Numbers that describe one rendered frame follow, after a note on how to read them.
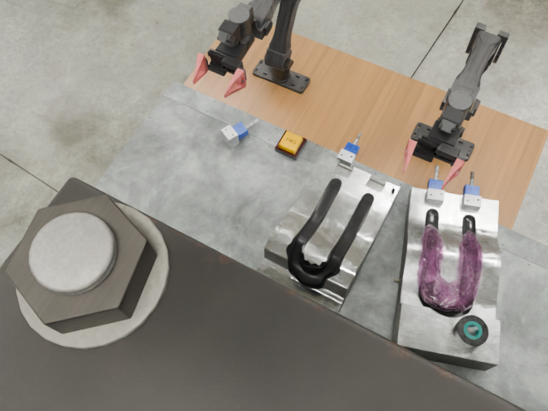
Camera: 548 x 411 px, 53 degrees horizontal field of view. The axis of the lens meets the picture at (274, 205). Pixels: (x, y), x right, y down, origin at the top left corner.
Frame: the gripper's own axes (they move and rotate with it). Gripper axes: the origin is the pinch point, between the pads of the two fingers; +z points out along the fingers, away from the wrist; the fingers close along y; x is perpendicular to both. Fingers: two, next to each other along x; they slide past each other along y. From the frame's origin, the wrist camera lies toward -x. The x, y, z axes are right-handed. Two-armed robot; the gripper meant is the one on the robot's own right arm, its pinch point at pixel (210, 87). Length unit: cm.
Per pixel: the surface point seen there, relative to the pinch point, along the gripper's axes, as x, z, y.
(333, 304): 34, 29, 52
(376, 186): 34, -10, 48
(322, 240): 28, 16, 42
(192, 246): -81, 59, 48
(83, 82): 121, -40, -125
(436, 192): 32, -15, 65
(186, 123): 40.1, -5.9, -20.2
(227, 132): 34.7, -6.4, -3.5
